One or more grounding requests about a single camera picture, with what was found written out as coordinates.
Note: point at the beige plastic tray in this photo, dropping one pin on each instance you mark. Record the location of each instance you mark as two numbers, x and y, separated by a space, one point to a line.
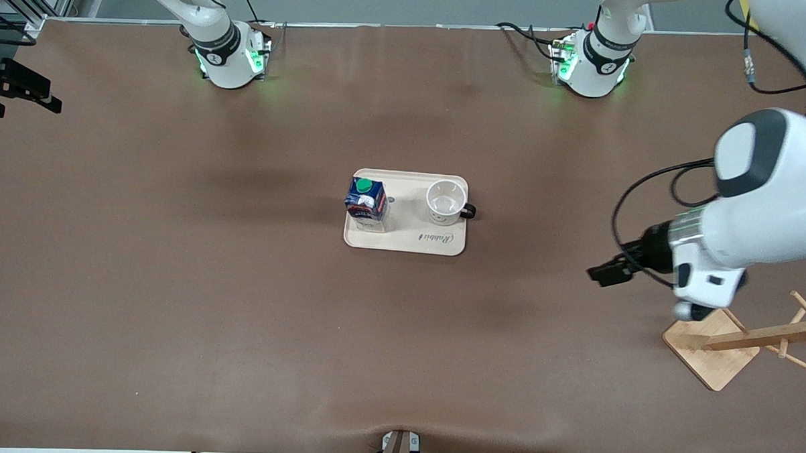
409 243

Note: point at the wooden cup rack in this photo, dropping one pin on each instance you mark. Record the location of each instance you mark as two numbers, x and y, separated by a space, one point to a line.
704 344

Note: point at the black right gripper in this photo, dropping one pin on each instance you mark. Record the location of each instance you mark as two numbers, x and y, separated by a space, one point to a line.
11 82

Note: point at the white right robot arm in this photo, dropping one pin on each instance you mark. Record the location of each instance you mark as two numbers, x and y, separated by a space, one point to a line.
215 45

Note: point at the blue milk carton green cap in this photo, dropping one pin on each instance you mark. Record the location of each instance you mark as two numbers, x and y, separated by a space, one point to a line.
367 202

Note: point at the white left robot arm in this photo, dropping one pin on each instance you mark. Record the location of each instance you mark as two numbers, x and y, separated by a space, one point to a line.
772 199

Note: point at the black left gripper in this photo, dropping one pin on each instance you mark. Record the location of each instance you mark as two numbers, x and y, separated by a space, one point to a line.
651 251

